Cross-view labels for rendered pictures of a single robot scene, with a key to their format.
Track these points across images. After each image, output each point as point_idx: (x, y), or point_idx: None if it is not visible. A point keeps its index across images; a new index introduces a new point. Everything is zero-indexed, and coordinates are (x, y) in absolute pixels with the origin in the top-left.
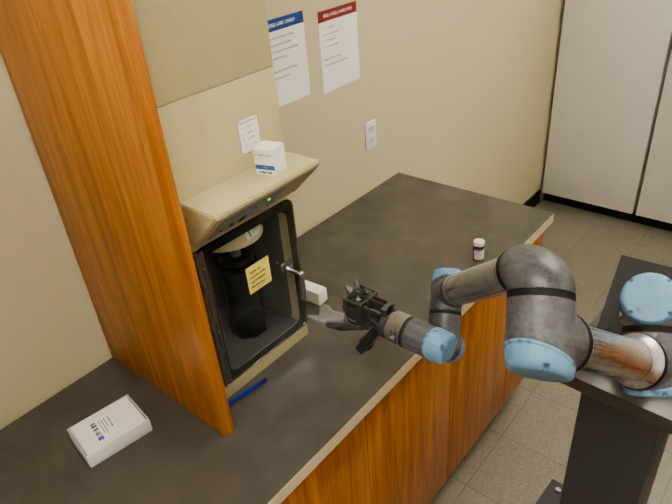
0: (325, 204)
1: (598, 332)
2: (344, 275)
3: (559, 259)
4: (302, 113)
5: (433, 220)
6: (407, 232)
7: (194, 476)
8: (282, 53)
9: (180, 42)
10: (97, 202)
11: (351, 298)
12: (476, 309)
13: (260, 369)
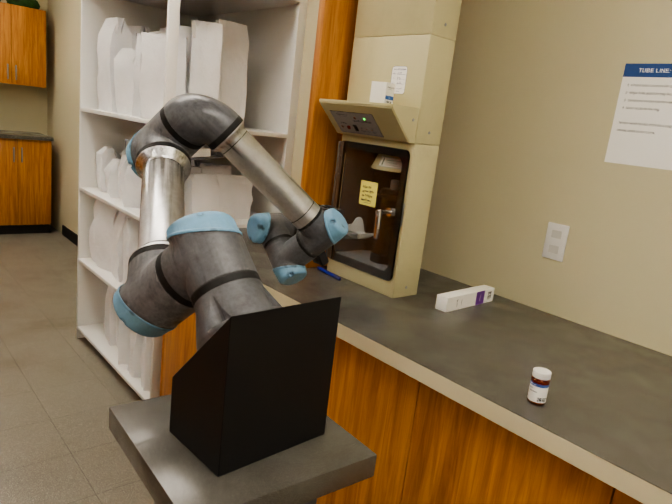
0: (651, 331)
1: (158, 171)
2: (490, 325)
3: (189, 97)
4: (657, 189)
5: (659, 402)
6: (608, 376)
7: (266, 258)
8: (652, 105)
9: (377, 1)
10: None
11: (326, 205)
12: (469, 441)
13: (351, 278)
